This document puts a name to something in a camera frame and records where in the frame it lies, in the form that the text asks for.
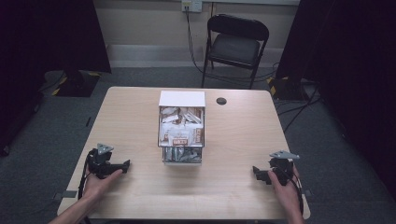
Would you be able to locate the black folding chair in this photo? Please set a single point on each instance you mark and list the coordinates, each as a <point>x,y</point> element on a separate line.
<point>234,46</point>

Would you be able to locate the black table grommet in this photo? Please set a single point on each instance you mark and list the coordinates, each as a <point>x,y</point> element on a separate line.
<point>221,101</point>

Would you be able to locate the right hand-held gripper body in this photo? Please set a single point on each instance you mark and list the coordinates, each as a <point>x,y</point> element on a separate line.
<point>282,169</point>

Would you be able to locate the pile of grey packets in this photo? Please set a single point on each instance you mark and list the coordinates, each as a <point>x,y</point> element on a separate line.
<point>182,154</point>

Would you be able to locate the clear drawer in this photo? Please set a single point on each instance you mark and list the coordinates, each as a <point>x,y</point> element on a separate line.
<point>181,127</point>
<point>182,154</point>

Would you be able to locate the grey table bracket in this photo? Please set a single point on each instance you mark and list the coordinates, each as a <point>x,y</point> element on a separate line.
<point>65,195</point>
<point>307,193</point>

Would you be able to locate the white wall outlet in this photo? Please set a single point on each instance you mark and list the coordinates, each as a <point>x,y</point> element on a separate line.
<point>191,5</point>

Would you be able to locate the person's right hand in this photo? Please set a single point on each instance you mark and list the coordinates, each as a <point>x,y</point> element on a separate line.
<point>287,194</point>

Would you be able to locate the dark curtain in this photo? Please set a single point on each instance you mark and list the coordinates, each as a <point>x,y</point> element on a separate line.
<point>351,77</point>
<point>37,56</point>

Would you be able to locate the person's left hand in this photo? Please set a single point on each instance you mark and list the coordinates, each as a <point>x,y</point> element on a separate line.
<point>99,186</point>

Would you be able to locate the black stand base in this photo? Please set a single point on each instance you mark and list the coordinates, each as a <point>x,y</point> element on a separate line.
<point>77,83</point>
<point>285,87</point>

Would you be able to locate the clear box of snack packets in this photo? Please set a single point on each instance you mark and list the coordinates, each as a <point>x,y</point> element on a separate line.
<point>182,99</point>

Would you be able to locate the pile of white brown packets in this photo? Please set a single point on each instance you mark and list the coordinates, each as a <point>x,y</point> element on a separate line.
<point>181,129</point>

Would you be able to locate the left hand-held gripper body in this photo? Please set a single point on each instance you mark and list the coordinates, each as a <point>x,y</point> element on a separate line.
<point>100,163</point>

